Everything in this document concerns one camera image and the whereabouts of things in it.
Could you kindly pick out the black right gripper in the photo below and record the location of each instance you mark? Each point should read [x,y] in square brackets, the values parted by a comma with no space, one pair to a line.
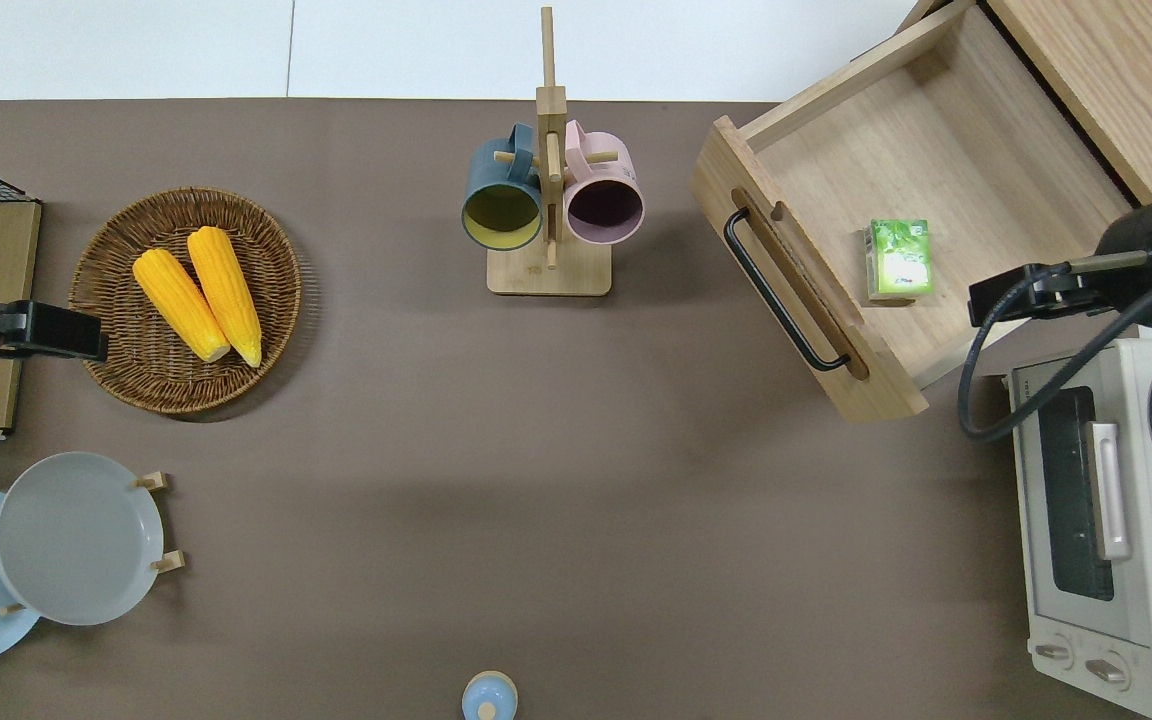
[1021,292]

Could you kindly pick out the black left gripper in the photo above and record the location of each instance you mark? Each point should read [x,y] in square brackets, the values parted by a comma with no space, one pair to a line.
[56,332]

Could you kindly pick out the round wicker basket tray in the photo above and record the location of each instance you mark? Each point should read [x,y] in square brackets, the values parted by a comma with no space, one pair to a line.
[126,370]

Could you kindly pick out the green carton box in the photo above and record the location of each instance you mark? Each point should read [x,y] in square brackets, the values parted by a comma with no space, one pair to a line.
[901,262]

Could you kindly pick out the yellow corn cob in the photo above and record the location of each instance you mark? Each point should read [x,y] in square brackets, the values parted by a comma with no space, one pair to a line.
[226,290]
[176,300]

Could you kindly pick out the wooden plate rack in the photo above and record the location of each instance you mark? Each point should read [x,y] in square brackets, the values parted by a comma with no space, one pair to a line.
[161,481]

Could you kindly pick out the white toaster oven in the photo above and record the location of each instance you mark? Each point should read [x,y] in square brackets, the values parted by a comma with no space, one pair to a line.
[1066,480]

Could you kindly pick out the grey plate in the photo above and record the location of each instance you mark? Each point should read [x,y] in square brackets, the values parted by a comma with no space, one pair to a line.
[76,540]

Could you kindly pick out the wooden cabinet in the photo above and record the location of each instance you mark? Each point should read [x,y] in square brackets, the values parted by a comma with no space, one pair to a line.
[1136,80]

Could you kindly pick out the pink mug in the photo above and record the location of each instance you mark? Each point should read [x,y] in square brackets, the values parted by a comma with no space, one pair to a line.
[608,165]

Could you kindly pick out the dark blue mug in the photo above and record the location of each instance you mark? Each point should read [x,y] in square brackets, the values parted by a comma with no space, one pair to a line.
[496,170]

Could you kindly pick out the wooden mug tree stand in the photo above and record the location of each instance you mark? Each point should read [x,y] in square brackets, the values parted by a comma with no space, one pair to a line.
[548,272]

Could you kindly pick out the blue lid with wooden knob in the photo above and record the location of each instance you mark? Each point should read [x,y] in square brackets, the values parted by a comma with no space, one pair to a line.
[489,698]

